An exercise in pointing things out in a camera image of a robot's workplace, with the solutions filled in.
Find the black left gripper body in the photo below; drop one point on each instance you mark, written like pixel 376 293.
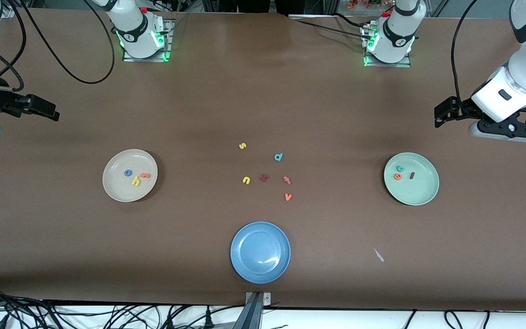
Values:
pixel 467 108

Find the yellow foam letter h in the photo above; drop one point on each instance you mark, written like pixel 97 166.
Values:
pixel 134 182

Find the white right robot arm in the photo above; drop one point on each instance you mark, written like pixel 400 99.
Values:
pixel 133 27

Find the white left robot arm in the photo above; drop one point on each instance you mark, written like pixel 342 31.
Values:
pixel 397 32

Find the light green round plate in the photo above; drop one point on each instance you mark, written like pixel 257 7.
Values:
pixel 420 189

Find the beige brown round plate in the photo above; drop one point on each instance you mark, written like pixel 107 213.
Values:
pixel 121 187

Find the orange artificial flowers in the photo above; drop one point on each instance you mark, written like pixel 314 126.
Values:
pixel 363 3

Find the small white paper scrap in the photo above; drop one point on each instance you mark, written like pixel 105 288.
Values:
pixel 378 255

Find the red foam letter t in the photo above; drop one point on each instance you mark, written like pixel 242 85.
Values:
pixel 286 179

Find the teal foam letter d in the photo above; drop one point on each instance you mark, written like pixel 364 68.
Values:
pixel 278 157

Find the brown table cover sheet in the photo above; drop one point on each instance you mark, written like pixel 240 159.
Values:
pixel 263 91

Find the maroon foam letter y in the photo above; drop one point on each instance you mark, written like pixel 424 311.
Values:
pixel 264 177

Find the blue round plate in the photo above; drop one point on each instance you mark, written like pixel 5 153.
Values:
pixel 260 252

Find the black power plug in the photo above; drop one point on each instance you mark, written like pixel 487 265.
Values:
pixel 208 320
pixel 170 323

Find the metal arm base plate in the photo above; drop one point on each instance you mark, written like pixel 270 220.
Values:
pixel 388 65
pixel 144 59

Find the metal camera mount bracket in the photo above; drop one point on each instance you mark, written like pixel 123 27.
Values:
pixel 255 310

